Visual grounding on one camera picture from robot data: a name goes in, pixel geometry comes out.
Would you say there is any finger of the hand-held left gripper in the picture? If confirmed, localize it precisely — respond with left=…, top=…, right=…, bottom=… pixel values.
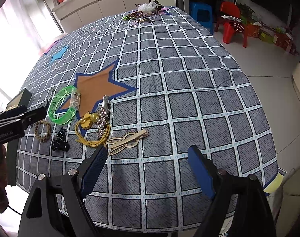
left=0, top=107, right=47, bottom=130
left=0, top=105, right=27, bottom=122

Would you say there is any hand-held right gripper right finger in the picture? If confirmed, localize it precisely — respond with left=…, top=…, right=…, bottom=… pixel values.
left=188, top=145, right=277, bottom=237

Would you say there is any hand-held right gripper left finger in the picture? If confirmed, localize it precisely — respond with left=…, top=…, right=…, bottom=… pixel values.
left=18, top=145, right=108, bottom=237

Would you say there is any black jewelry box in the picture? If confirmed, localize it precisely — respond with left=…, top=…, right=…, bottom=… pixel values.
left=6, top=88, right=33, bottom=186

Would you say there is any braided rope hair tie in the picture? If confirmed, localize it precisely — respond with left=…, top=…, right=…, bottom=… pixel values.
left=35, top=120, right=52, bottom=143

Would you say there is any green plastic bangle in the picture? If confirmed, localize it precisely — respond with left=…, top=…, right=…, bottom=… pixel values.
left=48, top=85, right=81, bottom=125

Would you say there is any black claw hair clip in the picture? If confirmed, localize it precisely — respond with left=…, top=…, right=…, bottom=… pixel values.
left=50, top=127, right=70, bottom=152

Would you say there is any yellow elastic hair tie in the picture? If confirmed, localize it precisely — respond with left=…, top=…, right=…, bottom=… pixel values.
left=74, top=115, right=111, bottom=148

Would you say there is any yellow flower hair clip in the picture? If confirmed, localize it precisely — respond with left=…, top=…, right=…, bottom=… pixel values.
left=80, top=112, right=100, bottom=129

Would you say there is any beige cutout hair clip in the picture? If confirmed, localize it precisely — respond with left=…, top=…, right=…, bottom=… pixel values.
left=106, top=129, right=150, bottom=157

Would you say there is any silver star hair clip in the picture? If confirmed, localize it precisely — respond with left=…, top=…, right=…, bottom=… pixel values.
left=95, top=95, right=111, bottom=139

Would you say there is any silver metal clasp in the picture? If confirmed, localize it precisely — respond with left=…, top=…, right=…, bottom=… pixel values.
left=45, top=88, right=55, bottom=104

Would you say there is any pink plastic basin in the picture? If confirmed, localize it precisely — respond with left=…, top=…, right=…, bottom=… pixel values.
left=41, top=38, right=63, bottom=55

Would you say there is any grey checked star tablecloth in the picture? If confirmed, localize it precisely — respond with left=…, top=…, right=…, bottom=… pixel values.
left=15, top=5, right=280, bottom=233

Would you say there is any white curtain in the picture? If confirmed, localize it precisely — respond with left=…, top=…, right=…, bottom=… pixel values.
left=0, top=0, right=60, bottom=109

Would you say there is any beige upholstered seat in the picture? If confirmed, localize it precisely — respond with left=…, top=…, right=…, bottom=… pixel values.
left=270, top=168, right=300, bottom=237

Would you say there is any metal pole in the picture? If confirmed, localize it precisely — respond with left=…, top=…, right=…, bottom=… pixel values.
left=37, top=0, right=66, bottom=34

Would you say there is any white cabinet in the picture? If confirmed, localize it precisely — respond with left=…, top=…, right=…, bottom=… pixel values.
left=51, top=0, right=151, bottom=34

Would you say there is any red plastic chair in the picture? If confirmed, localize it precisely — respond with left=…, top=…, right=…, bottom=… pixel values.
left=214, top=1, right=249, bottom=48

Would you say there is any green gift box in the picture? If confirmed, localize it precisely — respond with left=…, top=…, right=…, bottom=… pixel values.
left=260, top=28, right=276, bottom=44

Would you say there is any pile of hair accessories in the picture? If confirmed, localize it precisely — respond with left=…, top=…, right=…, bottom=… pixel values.
left=113, top=0, right=171, bottom=30

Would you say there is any large red gift box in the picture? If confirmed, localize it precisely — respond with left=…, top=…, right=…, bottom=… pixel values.
left=273, top=31, right=300, bottom=55

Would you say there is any grey paper sheet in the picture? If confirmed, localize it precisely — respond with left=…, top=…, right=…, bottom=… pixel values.
left=221, top=15, right=242, bottom=22

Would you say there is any blue plastic stool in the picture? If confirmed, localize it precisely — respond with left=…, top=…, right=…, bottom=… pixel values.
left=188, top=1, right=214, bottom=35

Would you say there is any green potted plant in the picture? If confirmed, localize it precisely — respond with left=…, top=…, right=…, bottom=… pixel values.
left=237, top=3, right=255, bottom=21

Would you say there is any black cable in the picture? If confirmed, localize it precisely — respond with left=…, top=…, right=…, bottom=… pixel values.
left=6, top=203, right=23, bottom=216

